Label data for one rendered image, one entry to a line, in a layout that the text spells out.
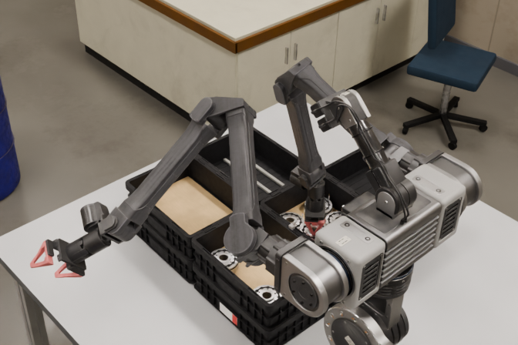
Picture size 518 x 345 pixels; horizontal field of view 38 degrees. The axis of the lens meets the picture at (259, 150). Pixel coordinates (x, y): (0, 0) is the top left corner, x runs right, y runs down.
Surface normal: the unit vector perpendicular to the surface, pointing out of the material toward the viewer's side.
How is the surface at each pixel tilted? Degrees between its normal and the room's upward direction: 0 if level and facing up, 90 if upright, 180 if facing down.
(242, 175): 36
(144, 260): 0
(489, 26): 90
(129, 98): 0
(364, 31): 90
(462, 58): 0
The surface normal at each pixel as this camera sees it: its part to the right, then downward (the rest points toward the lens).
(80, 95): 0.02, -0.81
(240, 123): -0.38, -0.29
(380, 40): 0.67, 0.44
